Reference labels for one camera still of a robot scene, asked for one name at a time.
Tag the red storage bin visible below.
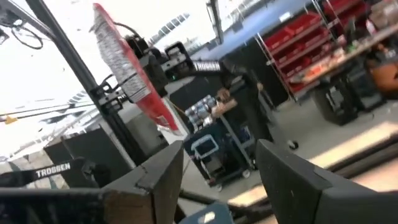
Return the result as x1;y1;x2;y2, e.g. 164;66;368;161
264;26;296;52
273;43;307;65
285;11;323;35
297;27;332;50

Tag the pack of silver cans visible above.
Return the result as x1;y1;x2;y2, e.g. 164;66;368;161
184;95;218;133

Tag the grey cabinet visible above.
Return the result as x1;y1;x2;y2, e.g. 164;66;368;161
126;110;170;156

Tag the black storage crate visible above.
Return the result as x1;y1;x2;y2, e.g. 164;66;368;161
345;58;386;111
310;79;358;127

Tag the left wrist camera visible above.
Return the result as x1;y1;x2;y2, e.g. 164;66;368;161
164;41;191;82

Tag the black utility cart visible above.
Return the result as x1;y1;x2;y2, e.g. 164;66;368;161
182;93;261;191

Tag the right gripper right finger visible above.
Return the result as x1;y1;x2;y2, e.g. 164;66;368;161
254;138;398;224

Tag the orange chair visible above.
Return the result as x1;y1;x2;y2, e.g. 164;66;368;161
366;57;398;100

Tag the metal shelf rack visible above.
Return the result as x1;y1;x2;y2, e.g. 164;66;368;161
254;0;377;103

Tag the person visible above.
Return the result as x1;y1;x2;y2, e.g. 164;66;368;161
229;70;282;144

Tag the red Orville popcorn bag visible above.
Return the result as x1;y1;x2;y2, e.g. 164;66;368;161
89;2;183;134

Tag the brown cardboard piece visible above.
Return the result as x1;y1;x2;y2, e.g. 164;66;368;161
211;88;239;118

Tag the wooden workbench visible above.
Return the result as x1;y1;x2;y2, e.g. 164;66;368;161
289;26;398;94

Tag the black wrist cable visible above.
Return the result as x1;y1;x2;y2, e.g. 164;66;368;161
113;21;141;37

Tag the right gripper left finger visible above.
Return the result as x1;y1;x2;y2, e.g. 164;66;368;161
0;139;185;224

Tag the black partition panel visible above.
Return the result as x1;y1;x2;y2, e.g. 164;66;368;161
222;39;292;108
43;124;134;187

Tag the blue partition panel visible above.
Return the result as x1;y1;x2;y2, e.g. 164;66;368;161
191;0;315;62

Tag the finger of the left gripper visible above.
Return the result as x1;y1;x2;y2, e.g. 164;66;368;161
116;72;140;88

